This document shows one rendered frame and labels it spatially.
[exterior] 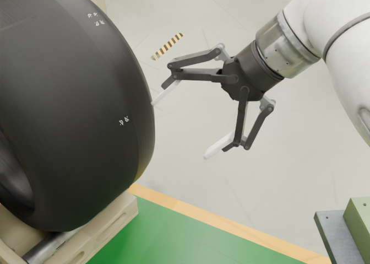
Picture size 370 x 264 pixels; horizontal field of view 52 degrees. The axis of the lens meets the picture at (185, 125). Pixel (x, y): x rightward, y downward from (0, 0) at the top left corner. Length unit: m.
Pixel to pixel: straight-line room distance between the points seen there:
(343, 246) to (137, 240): 1.11
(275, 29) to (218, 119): 2.29
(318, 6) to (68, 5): 0.49
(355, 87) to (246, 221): 1.80
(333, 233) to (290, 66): 0.95
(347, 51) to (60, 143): 0.49
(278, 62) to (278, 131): 2.24
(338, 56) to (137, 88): 0.45
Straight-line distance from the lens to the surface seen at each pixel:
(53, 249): 1.06
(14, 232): 1.26
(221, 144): 0.68
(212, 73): 0.62
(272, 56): 0.56
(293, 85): 3.30
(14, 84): 0.71
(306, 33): 0.53
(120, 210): 1.14
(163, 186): 2.35
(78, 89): 0.72
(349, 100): 0.46
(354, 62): 0.46
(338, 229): 1.45
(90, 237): 1.10
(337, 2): 0.51
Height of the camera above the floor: 1.75
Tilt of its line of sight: 39 degrees down
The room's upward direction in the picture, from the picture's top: straight up
